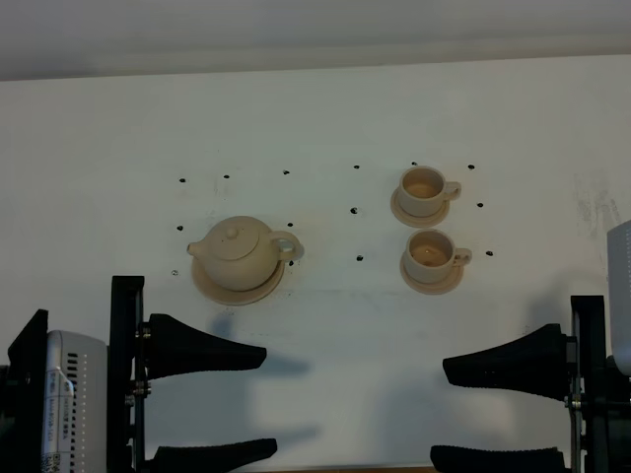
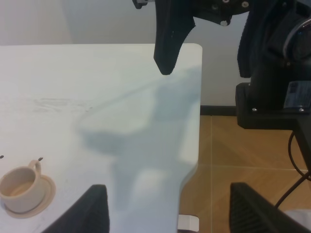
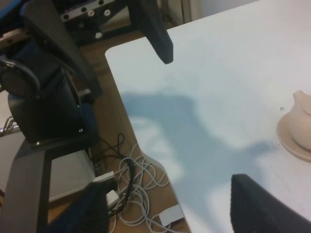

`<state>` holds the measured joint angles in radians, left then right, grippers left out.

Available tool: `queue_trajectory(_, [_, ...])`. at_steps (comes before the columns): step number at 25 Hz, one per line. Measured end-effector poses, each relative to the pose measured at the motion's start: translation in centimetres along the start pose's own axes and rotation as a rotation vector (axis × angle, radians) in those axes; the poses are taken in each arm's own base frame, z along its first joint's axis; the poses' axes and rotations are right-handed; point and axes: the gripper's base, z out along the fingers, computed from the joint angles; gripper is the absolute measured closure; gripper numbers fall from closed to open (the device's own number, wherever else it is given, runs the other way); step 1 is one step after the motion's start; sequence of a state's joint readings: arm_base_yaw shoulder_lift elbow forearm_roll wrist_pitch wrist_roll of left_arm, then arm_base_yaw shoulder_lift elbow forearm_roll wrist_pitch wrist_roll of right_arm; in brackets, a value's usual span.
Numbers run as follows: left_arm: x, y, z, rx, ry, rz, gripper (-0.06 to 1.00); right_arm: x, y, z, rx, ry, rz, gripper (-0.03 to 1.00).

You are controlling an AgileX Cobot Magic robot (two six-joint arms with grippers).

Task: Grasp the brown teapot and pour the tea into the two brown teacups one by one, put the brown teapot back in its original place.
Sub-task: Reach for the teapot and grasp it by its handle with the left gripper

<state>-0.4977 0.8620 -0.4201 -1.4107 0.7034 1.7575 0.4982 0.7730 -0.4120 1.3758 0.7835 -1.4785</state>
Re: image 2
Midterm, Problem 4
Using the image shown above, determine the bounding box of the beige far saucer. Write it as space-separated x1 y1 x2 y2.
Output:
1 175 56 218

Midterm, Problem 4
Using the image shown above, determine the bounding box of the white table leg foot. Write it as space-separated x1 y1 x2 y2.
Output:
177 214 199 233

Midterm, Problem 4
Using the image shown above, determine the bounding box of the black cable on floor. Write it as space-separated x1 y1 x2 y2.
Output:
274 131 311 207

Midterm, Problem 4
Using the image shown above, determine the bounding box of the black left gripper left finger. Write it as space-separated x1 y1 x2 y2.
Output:
44 184 110 233

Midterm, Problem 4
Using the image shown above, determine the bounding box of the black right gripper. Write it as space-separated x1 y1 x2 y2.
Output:
132 0 256 79

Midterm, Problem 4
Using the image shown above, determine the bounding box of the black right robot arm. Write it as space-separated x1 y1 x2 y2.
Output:
154 0 311 167

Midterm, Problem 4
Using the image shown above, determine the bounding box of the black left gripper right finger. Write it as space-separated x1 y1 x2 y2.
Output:
229 183 310 233

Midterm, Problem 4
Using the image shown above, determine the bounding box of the beige far teacup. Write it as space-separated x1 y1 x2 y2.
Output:
0 160 45 213

